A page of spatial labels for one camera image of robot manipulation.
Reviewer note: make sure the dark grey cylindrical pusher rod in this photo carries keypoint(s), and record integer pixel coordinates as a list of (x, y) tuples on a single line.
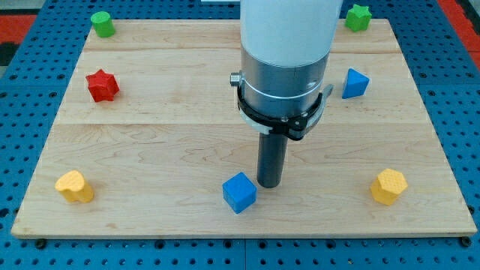
[(271, 155)]

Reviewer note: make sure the green star block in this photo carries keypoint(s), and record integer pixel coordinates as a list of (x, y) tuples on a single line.
[(358, 18)]

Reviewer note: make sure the light wooden board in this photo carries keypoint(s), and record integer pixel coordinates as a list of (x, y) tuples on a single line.
[(157, 156)]

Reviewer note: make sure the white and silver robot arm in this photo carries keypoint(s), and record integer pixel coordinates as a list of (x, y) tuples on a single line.
[(285, 47)]

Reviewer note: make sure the blue triangular prism block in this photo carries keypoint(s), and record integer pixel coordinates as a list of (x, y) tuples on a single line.
[(355, 84)]

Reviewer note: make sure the yellow hexagon block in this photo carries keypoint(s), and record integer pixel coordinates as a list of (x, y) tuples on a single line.
[(388, 186)]

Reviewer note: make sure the green cylinder block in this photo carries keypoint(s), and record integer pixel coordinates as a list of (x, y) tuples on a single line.
[(103, 24)]

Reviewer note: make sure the blue cube block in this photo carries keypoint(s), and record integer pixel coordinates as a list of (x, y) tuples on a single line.
[(239, 192)]

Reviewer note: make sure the yellow heart block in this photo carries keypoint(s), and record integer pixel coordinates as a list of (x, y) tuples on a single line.
[(74, 187)]

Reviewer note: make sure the red star block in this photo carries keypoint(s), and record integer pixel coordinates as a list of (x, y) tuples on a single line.
[(102, 86)]

